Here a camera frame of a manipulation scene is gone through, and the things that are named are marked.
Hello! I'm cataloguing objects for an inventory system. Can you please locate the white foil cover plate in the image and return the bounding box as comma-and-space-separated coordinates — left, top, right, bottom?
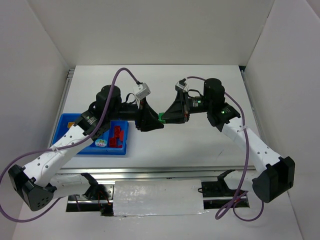
113, 179, 205, 217

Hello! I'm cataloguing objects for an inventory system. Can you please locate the red flower print lego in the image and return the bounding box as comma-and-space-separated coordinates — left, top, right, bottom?
108, 137, 118, 148

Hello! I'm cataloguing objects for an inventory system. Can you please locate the red stepped lego piece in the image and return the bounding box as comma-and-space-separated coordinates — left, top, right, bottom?
117, 130, 125, 146

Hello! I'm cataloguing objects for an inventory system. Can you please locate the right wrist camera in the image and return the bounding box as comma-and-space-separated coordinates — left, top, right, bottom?
175, 78, 189, 93

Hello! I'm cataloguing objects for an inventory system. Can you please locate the teal and green lego stack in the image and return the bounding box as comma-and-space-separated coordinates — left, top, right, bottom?
158, 112, 166, 124

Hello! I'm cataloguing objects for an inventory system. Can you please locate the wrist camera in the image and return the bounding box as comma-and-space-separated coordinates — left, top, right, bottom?
175, 78, 189, 93
133, 83, 151, 106

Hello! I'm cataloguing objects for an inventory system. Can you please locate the blue compartment tray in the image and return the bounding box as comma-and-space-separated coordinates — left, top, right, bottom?
52, 113, 129, 155

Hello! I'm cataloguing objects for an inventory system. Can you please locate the aluminium rail frame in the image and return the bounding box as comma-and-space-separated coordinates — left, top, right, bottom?
57, 166, 243, 182

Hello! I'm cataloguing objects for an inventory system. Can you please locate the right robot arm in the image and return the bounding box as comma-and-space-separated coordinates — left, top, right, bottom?
159, 78, 296, 203

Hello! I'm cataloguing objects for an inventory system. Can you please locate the teal flower print lego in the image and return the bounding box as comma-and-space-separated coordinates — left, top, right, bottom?
95, 139, 108, 148

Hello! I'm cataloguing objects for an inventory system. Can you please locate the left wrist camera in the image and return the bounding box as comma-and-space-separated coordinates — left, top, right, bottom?
133, 83, 151, 106

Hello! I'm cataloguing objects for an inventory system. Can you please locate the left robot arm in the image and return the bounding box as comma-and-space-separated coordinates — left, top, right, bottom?
8, 83, 164, 212

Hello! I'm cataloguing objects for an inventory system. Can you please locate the yellow long lego brick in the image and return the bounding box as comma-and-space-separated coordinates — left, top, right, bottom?
67, 122, 74, 128

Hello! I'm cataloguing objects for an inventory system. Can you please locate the red square lego brick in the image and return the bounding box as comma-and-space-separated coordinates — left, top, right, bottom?
114, 125, 122, 139

